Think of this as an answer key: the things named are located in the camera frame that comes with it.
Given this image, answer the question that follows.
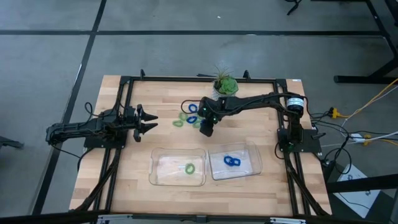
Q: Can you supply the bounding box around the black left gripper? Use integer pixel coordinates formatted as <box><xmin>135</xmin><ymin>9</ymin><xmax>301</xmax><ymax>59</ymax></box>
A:
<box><xmin>124</xmin><ymin>104</ymin><xmax>159</xmax><ymax>143</ymax></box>

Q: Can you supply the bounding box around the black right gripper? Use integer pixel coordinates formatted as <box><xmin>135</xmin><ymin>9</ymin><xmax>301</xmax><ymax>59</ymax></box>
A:
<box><xmin>197</xmin><ymin>96</ymin><xmax>223</xmax><ymax>138</ymax></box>

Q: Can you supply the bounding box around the potted succulent, white triangle-pattern pot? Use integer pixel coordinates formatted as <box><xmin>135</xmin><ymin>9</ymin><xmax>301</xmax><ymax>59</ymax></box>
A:
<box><xmin>211</xmin><ymin>64</ymin><xmax>240</xmax><ymax>101</ymax></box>

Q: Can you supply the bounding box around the clear plastic bin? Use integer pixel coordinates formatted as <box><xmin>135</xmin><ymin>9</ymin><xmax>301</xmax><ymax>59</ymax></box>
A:
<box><xmin>148</xmin><ymin>147</ymin><xmax>208</xmax><ymax>187</ymax></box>
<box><xmin>207</xmin><ymin>141</ymin><xmax>264</xmax><ymax>182</ymax></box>

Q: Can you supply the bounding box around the black furniture foot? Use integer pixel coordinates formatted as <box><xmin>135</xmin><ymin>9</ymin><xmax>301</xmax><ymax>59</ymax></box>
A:
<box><xmin>0</xmin><ymin>135</ymin><xmax>25</xmax><ymax>150</ymax></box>

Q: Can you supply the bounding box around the black chair leg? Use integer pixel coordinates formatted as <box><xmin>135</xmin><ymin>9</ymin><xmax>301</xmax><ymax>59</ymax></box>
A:
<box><xmin>285</xmin><ymin>0</ymin><xmax>304</xmax><ymax>16</ymax></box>

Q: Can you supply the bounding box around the white paper sheet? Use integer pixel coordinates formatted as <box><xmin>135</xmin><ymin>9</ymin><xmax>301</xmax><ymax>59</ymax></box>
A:
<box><xmin>337</xmin><ymin>163</ymin><xmax>382</xmax><ymax>218</ymax></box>

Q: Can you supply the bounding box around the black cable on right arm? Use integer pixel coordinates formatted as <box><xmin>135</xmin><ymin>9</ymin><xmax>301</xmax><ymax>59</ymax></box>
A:
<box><xmin>180</xmin><ymin>99</ymin><xmax>203</xmax><ymax>115</ymax></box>

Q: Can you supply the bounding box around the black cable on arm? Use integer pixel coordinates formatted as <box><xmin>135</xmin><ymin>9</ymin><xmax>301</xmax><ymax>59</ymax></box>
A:
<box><xmin>83</xmin><ymin>101</ymin><xmax>95</xmax><ymax>118</ymax></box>
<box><xmin>180</xmin><ymin>99</ymin><xmax>203</xmax><ymax>115</ymax></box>

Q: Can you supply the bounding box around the black aluminium rig frame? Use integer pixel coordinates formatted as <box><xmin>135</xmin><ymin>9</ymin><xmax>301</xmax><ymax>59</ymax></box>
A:
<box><xmin>68</xmin><ymin>68</ymin><xmax>333</xmax><ymax>218</ymax></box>

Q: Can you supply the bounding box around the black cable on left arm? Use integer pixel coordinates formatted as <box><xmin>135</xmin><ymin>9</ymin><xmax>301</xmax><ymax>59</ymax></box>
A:
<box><xmin>83</xmin><ymin>101</ymin><xmax>95</xmax><ymax>118</ymax></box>

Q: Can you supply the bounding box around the silver metal bracket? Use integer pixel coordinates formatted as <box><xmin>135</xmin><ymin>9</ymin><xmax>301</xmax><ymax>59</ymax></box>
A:
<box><xmin>269</xmin><ymin>217</ymin><xmax>307</xmax><ymax>224</ymax></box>
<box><xmin>96</xmin><ymin>213</ymin><xmax>134</xmax><ymax>224</ymax></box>

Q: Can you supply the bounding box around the yellow extension cable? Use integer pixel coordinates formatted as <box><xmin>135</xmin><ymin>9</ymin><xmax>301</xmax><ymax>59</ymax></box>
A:
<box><xmin>329</xmin><ymin>77</ymin><xmax>398</xmax><ymax>119</ymax></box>
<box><xmin>362</xmin><ymin>134</ymin><xmax>398</xmax><ymax>147</ymax></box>

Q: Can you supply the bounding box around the neighbouring rig black frame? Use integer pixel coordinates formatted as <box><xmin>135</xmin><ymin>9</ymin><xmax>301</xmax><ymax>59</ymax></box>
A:
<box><xmin>325</xmin><ymin>173</ymin><xmax>398</xmax><ymax>194</ymax></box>

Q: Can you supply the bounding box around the black desk leg frame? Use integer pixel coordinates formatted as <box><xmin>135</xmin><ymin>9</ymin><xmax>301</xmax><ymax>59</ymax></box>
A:
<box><xmin>334</xmin><ymin>0</ymin><xmax>398</xmax><ymax>85</ymax></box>

